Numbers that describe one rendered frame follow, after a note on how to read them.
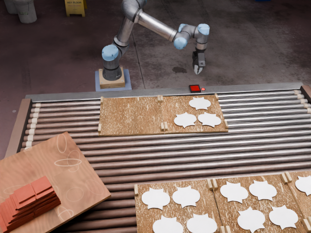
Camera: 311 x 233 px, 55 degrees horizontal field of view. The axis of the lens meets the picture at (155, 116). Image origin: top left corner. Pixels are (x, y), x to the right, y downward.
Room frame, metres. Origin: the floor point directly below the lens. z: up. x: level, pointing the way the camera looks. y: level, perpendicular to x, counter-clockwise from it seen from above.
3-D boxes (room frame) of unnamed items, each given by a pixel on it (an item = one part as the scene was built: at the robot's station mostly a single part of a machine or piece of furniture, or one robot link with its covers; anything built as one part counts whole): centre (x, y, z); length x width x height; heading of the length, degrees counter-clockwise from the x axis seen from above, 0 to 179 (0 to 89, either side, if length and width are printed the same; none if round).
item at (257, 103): (1.55, -0.14, 0.90); 1.95 x 0.05 x 0.05; 99
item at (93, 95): (1.72, -0.11, 0.89); 2.08 x 0.09 x 0.06; 99
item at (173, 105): (1.48, -0.25, 0.93); 0.41 x 0.35 x 0.02; 97
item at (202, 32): (1.77, -0.27, 1.36); 0.09 x 0.08 x 0.11; 70
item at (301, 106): (1.50, -0.14, 0.90); 1.95 x 0.05 x 0.05; 99
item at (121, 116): (1.43, 0.16, 0.93); 0.41 x 0.35 x 0.02; 96
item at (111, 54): (1.87, 0.35, 1.09); 0.13 x 0.12 x 0.14; 160
